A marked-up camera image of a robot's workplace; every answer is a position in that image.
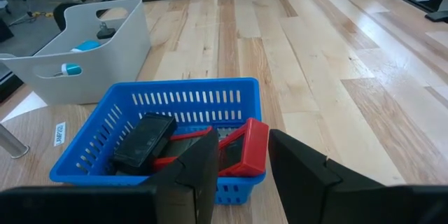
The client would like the teal white dual-port charger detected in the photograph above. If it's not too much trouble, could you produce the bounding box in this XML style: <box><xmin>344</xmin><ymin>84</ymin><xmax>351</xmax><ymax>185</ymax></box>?
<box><xmin>70</xmin><ymin>39</ymin><xmax>102</xmax><ymax>54</ymax></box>

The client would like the teal white small charger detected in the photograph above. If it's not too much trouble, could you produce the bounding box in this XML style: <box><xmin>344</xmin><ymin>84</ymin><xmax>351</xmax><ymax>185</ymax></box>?
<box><xmin>52</xmin><ymin>62</ymin><xmax>83</xmax><ymax>78</ymax></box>

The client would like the black digital clock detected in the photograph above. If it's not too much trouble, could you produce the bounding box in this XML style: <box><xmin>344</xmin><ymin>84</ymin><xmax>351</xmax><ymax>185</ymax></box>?
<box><xmin>111</xmin><ymin>112</ymin><xmax>179</xmax><ymax>176</ymax></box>

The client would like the blue slotted plastic basket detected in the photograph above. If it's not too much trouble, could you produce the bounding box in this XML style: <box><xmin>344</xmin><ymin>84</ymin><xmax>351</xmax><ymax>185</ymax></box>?
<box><xmin>49</xmin><ymin>77</ymin><xmax>267</xmax><ymax>206</ymax></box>

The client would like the wooden lamp base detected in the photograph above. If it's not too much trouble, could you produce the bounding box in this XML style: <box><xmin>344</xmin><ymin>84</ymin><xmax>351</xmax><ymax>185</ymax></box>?
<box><xmin>0</xmin><ymin>103</ymin><xmax>118</xmax><ymax>192</ymax></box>

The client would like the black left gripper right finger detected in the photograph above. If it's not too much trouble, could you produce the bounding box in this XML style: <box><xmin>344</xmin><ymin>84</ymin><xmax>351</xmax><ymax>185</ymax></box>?
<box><xmin>268</xmin><ymin>129</ymin><xmax>448</xmax><ymax>224</ymax></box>

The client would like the red tray front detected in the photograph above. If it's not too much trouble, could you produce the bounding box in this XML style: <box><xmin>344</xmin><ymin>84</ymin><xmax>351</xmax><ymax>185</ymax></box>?
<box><xmin>152</xmin><ymin>125</ymin><xmax>214</xmax><ymax>174</ymax></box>

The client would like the small red tray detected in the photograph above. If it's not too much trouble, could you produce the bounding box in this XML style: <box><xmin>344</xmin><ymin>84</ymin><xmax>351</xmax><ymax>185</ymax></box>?
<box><xmin>217</xmin><ymin>117</ymin><xmax>270</xmax><ymax>178</ymax></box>

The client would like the silver lamp pole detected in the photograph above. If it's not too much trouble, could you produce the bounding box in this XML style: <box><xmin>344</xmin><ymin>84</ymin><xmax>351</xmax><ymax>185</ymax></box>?
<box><xmin>0</xmin><ymin>122</ymin><xmax>31</xmax><ymax>160</ymax></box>

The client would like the white label sticker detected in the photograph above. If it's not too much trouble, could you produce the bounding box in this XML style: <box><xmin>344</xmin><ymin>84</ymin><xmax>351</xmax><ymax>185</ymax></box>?
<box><xmin>52</xmin><ymin>121</ymin><xmax>67</xmax><ymax>148</ymax></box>

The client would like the black clamp foot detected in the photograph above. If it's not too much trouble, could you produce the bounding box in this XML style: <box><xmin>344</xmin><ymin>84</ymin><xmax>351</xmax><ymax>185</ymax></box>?
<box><xmin>424</xmin><ymin>1</ymin><xmax>448</xmax><ymax>23</ymax></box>

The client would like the white plastic bin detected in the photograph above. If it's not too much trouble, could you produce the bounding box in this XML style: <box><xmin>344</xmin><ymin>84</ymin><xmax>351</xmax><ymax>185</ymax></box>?
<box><xmin>0</xmin><ymin>0</ymin><xmax>153</xmax><ymax>106</ymax></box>

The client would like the black chair back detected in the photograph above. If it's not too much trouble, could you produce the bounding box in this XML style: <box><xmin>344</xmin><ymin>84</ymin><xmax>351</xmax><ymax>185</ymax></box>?
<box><xmin>52</xmin><ymin>2</ymin><xmax>83</xmax><ymax>32</ymax></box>

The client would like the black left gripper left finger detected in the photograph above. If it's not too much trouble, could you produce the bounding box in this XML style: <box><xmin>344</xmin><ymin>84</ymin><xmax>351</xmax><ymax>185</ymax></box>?
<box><xmin>0</xmin><ymin>129</ymin><xmax>221</xmax><ymax>224</ymax></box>

